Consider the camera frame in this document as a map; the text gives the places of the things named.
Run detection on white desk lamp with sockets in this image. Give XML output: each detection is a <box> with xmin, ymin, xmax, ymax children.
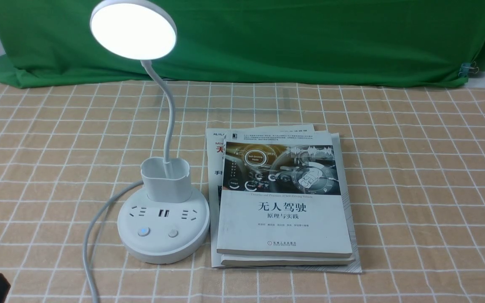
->
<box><xmin>89</xmin><ymin>0</ymin><xmax>210</xmax><ymax>264</ymax></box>

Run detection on middle white book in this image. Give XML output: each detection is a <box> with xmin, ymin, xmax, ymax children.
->
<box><xmin>220</xmin><ymin>130</ymin><xmax>356</xmax><ymax>267</ymax></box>

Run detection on white book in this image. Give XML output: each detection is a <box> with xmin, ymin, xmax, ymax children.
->
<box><xmin>220</xmin><ymin>130</ymin><xmax>356</xmax><ymax>267</ymax></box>
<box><xmin>206</xmin><ymin>128</ymin><xmax>362</xmax><ymax>274</ymax></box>

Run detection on green backdrop cloth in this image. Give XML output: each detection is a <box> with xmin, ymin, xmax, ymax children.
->
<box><xmin>0</xmin><ymin>0</ymin><xmax>485</xmax><ymax>88</ymax></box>

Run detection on bottom white book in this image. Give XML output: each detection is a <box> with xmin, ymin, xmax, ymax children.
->
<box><xmin>206</xmin><ymin>128</ymin><xmax>362</xmax><ymax>274</ymax></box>

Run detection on top self-driving textbook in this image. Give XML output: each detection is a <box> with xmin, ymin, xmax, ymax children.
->
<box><xmin>216</xmin><ymin>141</ymin><xmax>353</xmax><ymax>258</ymax></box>

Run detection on checkered beige tablecloth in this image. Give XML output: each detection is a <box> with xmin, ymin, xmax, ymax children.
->
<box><xmin>0</xmin><ymin>81</ymin><xmax>485</xmax><ymax>303</ymax></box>

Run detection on blue binder clip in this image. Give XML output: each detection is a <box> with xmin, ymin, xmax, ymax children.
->
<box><xmin>458</xmin><ymin>61</ymin><xmax>480</xmax><ymax>77</ymax></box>

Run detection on white lamp power cable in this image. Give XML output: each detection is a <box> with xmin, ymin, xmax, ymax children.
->
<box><xmin>83</xmin><ymin>180</ymin><xmax>145</xmax><ymax>303</ymax></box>

